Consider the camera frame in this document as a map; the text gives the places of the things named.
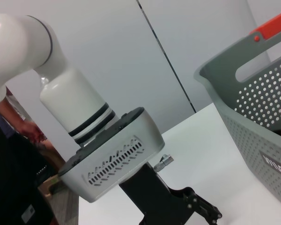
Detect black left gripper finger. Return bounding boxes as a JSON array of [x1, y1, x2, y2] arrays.
[[192, 196, 223, 225]]

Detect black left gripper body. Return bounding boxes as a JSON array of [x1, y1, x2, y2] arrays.
[[118, 163, 197, 225]]

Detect grey perforated plastic storage basket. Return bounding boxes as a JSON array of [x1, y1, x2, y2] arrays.
[[193, 30, 281, 209]]

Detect metal plug on left gripper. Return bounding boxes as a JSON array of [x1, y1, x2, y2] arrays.
[[154, 153, 175, 172]]

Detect black computer tower case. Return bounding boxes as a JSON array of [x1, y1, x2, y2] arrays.
[[0, 124, 54, 225]]

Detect seated person white shirt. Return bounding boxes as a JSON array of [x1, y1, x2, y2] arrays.
[[0, 86, 50, 150]]

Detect orange basket carry handle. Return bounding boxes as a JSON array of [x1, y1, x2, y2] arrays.
[[249, 8, 281, 43]]

